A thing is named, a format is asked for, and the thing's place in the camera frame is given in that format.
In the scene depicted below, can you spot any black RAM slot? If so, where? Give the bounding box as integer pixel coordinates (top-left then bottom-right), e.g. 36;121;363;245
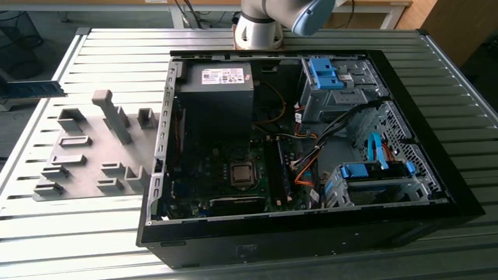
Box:
264;135;284;207

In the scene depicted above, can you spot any CPU socket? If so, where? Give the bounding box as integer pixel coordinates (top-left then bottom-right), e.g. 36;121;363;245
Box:
228;158;260;189

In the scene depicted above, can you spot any silver CPU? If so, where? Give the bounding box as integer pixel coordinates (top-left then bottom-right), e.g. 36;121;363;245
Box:
232;164;253;182

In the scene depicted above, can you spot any grey power supply unit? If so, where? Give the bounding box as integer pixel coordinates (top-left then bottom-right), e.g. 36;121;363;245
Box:
176;61;256;138

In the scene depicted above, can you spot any green motherboard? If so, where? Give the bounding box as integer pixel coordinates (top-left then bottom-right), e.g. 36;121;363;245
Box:
167;135;312;218

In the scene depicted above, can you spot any black graphics card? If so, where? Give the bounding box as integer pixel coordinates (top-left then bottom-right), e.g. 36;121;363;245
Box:
208;195;267;215

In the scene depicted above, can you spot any grey metal drive cage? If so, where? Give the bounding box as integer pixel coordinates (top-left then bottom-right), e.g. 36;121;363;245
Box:
297;57;391;124

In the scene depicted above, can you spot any blue disk carrier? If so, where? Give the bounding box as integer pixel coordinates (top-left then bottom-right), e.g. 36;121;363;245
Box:
339;162;416;179

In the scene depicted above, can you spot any blue plastic drive latch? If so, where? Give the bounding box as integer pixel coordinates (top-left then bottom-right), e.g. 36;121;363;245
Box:
308;58;348;90

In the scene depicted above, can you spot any grey metal disk bay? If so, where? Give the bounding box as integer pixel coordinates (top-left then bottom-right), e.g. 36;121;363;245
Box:
321;162;435;208

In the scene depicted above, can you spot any black open PC case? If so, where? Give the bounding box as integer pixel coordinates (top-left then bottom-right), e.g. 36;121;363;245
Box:
135;49;486;269

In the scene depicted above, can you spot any grey plastic parts rack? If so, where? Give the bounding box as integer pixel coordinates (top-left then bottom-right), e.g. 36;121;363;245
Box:
30;89;163;202

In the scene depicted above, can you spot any white framed wooden desk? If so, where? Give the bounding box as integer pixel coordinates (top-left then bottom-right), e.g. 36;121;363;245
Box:
145;0;412;30

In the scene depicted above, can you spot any brown wooden cabinet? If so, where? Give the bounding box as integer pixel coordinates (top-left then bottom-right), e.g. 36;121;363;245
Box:
396;0;498;68

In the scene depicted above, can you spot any black mesh wastebasket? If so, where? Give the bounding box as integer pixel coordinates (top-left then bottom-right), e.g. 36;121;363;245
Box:
0;10;44;80

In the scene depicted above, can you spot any orange wire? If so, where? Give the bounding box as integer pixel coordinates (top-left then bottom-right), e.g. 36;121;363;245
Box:
293;156;325;187

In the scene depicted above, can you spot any black wire bundle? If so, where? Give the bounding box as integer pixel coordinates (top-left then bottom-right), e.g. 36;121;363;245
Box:
291;100;384;173

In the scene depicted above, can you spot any blue flat wire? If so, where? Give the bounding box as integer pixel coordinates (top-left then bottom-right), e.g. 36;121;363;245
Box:
367;131;390;170

